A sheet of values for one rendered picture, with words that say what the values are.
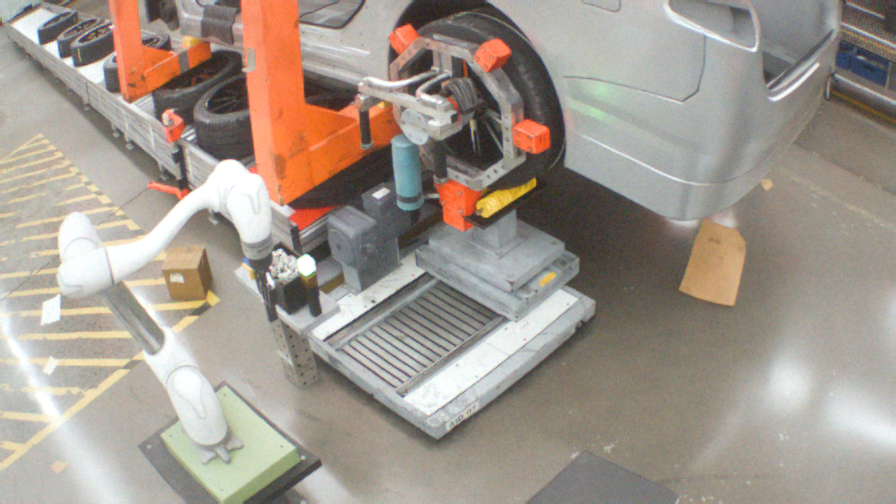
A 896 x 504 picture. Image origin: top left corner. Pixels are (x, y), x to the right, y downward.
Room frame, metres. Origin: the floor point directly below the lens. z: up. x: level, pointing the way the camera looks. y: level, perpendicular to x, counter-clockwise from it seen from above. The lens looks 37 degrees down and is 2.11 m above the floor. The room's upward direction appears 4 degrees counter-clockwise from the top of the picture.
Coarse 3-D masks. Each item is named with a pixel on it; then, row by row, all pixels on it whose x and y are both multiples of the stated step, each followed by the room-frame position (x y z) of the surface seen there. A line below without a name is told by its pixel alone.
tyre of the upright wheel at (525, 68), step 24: (432, 24) 2.57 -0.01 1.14; (456, 24) 2.48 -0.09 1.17; (480, 24) 2.46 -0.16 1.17; (504, 24) 2.47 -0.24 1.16; (528, 48) 2.39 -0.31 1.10; (528, 72) 2.30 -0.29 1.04; (528, 96) 2.27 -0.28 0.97; (552, 96) 2.29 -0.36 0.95; (552, 120) 2.26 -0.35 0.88; (552, 144) 2.26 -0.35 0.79; (480, 168) 2.44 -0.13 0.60; (528, 168) 2.28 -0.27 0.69
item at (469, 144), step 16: (416, 64) 2.64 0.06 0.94; (432, 64) 2.69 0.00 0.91; (464, 64) 2.49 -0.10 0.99; (480, 80) 2.45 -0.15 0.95; (416, 96) 2.65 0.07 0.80; (480, 112) 2.51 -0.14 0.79; (496, 112) 2.40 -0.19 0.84; (464, 128) 2.64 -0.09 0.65; (480, 128) 2.48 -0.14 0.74; (448, 144) 2.55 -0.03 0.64; (464, 144) 2.57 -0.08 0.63; (480, 144) 2.47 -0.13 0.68; (496, 144) 2.58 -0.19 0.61; (464, 160) 2.49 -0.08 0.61; (480, 160) 2.46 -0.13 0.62; (496, 160) 2.44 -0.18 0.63
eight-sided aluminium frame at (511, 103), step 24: (408, 48) 2.54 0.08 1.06; (432, 48) 2.45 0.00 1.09; (456, 48) 2.37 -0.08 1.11; (408, 72) 2.62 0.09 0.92; (480, 72) 2.30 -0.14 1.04; (504, 96) 2.24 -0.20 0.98; (504, 120) 2.24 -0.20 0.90; (504, 144) 2.24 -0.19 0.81; (432, 168) 2.48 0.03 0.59; (456, 168) 2.42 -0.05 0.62; (504, 168) 2.25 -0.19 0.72
